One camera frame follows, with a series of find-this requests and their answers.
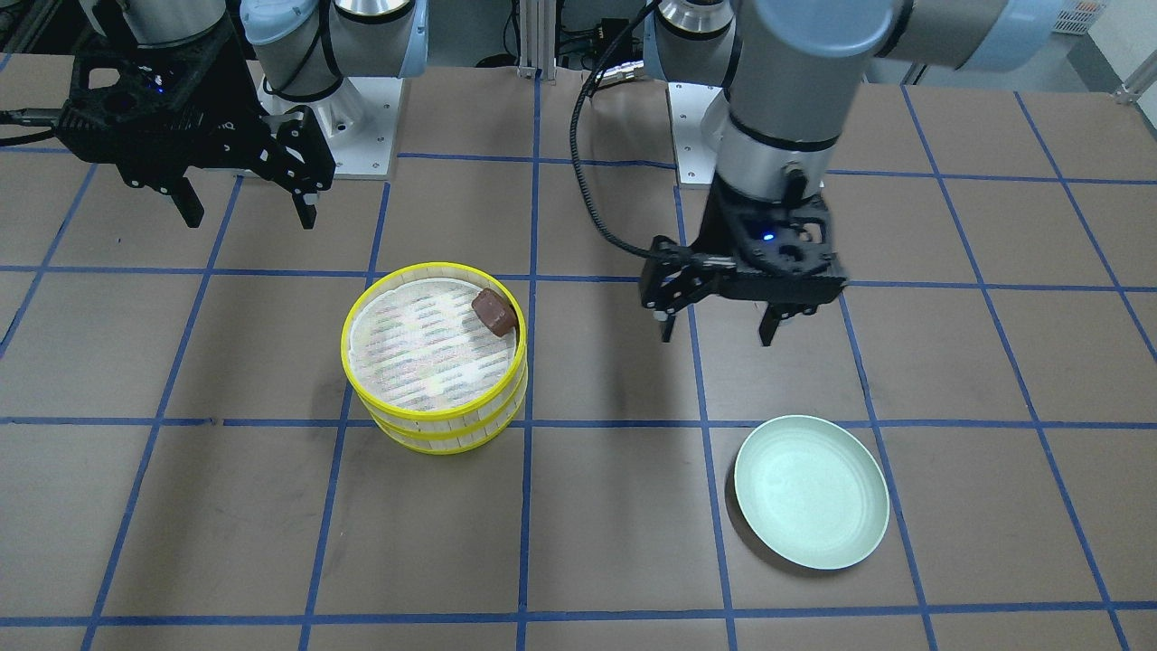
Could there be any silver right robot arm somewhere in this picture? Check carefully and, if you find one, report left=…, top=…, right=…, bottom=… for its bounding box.
left=53, top=1, right=428, bottom=230

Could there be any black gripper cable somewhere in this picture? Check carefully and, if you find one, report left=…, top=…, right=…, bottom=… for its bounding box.
left=569, top=0, right=663, bottom=261

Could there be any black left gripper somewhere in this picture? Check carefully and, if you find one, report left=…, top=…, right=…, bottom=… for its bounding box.
left=639, top=177, right=848, bottom=347

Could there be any yellow bamboo steamer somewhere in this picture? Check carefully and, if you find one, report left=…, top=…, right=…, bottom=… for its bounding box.
left=360, top=376, right=526, bottom=454
left=339, top=262, right=529, bottom=421

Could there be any aluminium frame post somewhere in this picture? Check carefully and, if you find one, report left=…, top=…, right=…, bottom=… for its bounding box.
left=515, top=0, right=560, bottom=86

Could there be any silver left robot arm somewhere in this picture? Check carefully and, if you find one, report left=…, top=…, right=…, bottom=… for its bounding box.
left=639, top=1, right=1063, bottom=345

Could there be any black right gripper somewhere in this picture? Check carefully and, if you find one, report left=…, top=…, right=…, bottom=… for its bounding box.
left=56, top=24, right=336, bottom=228

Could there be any brown bun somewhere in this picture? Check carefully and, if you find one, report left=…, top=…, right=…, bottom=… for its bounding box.
left=471, top=288, right=518, bottom=336

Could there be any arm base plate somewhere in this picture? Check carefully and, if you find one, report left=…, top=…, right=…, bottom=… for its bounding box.
left=258, top=71, right=408, bottom=180
left=668, top=82, right=729, bottom=188

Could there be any light green plate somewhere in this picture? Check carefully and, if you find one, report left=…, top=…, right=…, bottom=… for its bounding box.
left=732, top=415, right=891, bottom=571

